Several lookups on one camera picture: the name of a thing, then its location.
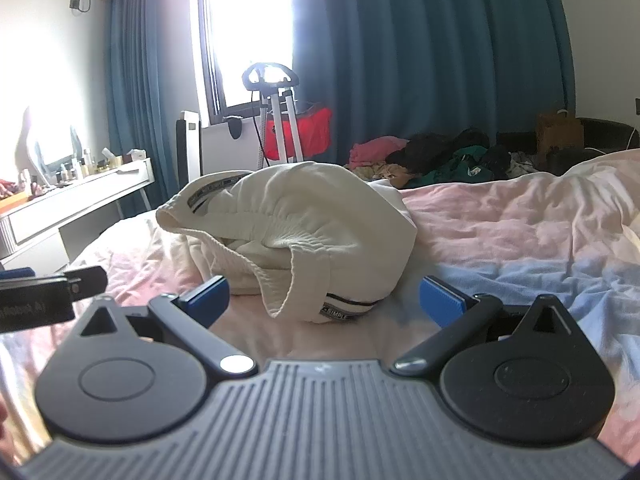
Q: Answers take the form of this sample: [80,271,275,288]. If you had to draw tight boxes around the white bed sheet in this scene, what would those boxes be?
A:
[0,149,640,467]

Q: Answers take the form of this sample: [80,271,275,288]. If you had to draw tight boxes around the row of cosmetic bottles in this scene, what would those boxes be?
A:
[17,146,124,192]

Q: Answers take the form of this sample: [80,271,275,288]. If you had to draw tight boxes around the garment steamer stand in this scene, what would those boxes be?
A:
[241,62,307,171]

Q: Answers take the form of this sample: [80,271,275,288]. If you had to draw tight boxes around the window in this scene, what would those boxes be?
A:
[196,0,301,125]

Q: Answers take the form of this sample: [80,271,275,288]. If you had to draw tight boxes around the brown paper bag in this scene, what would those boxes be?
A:
[536,110,585,162]

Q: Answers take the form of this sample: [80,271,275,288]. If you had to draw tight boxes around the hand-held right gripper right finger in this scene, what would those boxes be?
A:
[391,276,586,376]

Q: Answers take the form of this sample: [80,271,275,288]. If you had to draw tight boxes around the white dressing table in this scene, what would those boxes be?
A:
[0,157,153,263]

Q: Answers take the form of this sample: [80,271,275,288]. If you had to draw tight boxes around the blue curtain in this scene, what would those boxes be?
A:
[102,0,211,221]
[290,0,580,183]

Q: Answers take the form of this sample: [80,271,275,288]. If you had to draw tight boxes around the white pants with striped band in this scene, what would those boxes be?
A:
[156,161,418,325]

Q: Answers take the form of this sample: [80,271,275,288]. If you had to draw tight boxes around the pink clothing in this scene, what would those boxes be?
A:
[346,136,412,172]

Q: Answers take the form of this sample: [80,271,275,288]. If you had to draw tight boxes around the black clothing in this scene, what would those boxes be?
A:
[385,129,492,172]

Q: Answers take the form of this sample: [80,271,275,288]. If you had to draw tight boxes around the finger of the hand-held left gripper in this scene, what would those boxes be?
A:
[0,266,109,303]

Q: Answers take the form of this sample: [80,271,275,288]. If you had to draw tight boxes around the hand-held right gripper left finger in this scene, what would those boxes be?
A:
[75,276,258,378]

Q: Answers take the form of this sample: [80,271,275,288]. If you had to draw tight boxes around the white tower heater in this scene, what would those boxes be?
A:
[175,110,202,187]

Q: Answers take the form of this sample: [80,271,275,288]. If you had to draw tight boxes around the table mirror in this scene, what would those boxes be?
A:
[14,105,84,177]

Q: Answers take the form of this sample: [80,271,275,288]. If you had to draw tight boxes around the green clothing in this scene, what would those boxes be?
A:
[416,146,502,187]

